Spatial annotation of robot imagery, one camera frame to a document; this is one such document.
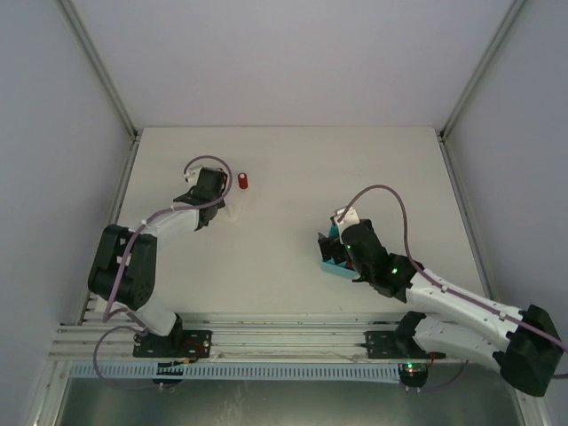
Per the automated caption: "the white peg base plate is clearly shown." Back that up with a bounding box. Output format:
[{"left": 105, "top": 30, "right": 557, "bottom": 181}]
[{"left": 224, "top": 202, "right": 244, "bottom": 223}]

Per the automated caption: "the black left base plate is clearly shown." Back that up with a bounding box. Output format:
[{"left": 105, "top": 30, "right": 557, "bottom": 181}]
[{"left": 132, "top": 329, "right": 213, "bottom": 359}]

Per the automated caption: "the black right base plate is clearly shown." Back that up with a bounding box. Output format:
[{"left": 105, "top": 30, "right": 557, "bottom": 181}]
[{"left": 361, "top": 331, "right": 446, "bottom": 360}]

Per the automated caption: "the aluminium mounting rail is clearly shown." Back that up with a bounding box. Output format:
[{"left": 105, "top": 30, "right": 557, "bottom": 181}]
[{"left": 47, "top": 288, "right": 532, "bottom": 364}]

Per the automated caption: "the aluminium frame post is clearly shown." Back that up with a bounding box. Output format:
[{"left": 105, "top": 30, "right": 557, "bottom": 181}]
[
  {"left": 438, "top": 0, "right": 528, "bottom": 144},
  {"left": 56, "top": 0, "right": 138, "bottom": 142}
]

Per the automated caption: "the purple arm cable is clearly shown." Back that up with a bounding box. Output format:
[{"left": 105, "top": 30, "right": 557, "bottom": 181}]
[
  {"left": 92, "top": 154, "right": 234, "bottom": 393},
  {"left": 335, "top": 184, "right": 568, "bottom": 393}
]

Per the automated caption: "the right aluminium frame post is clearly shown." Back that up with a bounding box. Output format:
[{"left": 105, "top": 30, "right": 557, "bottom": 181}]
[{"left": 438, "top": 0, "right": 528, "bottom": 144}]

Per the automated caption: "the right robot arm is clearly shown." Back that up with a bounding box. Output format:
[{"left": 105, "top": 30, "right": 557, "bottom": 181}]
[{"left": 317, "top": 219, "right": 565, "bottom": 398}]

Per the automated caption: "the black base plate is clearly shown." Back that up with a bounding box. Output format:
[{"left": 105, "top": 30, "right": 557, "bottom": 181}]
[
  {"left": 132, "top": 329, "right": 213, "bottom": 359},
  {"left": 361, "top": 331, "right": 446, "bottom": 360}
]

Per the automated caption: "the light blue cable duct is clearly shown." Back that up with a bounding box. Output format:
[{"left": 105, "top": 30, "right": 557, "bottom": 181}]
[{"left": 69, "top": 361, "right": 399, "bottom": 383}]

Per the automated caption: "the teal plastic bin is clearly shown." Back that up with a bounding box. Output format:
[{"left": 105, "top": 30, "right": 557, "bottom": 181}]
[{"left": 320, "top": 222, "right": 357, "bottom": 280}]

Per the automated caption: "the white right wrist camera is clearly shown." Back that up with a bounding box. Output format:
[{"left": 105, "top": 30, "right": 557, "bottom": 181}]
[{"left": 331, "top": 207, "right": 360, "bottom": 235}]

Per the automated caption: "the left aluminium frame post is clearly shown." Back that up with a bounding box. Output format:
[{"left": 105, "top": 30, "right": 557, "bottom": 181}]
[{"left": 56, "top": 0, "right": 138, "bottom": 142}]

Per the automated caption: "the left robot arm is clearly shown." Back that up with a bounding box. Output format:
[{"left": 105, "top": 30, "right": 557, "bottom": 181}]
[{"left": 88, "top": 166, "right": 232, "bottom": 337}]

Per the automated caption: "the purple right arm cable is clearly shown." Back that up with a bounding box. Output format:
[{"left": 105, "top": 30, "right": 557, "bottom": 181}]
[{"left": 335, "top": 184, "right": 568, "bottom": 393}]

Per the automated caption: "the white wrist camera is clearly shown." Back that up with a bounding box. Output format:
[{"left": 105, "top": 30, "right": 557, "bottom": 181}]
[
  {"left": 184, "top": 166, "right": 225, "bottom": 185},
  {"left": 331, "top": 207, "right": 360, "bottom": 235}
]

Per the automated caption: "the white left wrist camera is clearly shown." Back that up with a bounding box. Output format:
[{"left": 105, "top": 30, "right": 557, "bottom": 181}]
[{"left": 184, "top": 166, "right": 225, "bottom": 185}]

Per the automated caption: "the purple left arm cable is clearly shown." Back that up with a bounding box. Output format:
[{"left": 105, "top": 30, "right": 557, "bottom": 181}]
[{"left": 92, "top": 154, "right": 234, "bottom": 393}]

